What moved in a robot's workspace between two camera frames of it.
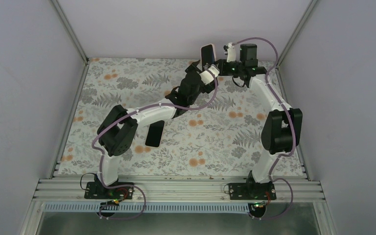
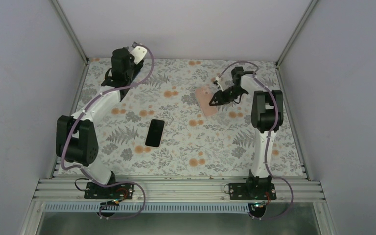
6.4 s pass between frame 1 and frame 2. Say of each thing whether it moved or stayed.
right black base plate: stayed
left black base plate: stayed
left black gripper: moved
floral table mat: stayed
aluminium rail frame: stayed
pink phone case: moved
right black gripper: moved
